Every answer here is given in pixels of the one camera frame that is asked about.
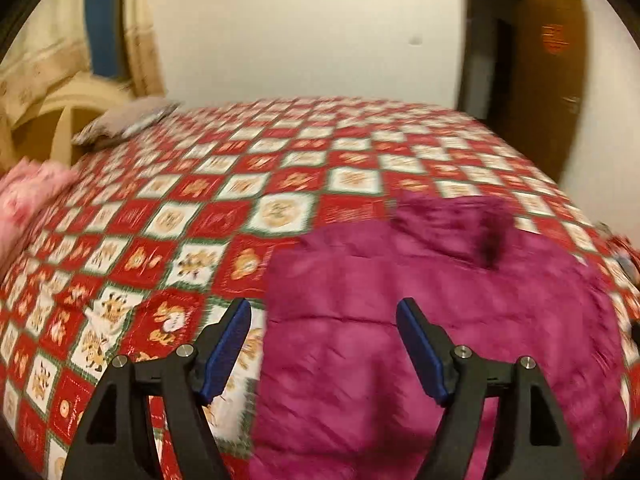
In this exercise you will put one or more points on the pink blanket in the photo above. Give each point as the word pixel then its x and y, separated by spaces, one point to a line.
pixel 30 195

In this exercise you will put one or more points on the dark door frame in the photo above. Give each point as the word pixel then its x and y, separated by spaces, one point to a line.
pixel 482 35

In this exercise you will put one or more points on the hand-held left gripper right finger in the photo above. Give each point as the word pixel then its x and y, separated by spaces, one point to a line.
pixel 419 347

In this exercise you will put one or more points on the red door decoration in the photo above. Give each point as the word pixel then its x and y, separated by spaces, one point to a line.
pixel 552 38

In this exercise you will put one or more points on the magenta down jacket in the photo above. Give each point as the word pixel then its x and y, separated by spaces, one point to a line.
pixel 350 280

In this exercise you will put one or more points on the window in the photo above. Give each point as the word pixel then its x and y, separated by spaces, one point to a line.
pixel 102 25

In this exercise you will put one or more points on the grey pillow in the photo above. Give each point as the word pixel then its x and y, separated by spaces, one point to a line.
pixel 125 117

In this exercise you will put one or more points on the brown wooden door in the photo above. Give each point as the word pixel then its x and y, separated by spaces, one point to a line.
pixel 535 90

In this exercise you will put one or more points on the cream headboard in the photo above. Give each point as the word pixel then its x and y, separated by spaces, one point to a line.
pixel 75 105

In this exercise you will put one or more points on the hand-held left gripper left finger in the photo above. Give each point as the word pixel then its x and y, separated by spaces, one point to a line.
pixel 229 347

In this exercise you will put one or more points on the red teddy bear printed blanket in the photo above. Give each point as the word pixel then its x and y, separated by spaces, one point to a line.
pixel 210 195

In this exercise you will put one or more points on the cream patterned curtain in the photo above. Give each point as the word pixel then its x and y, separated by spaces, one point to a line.
pixel 47 35
pixel 142 30

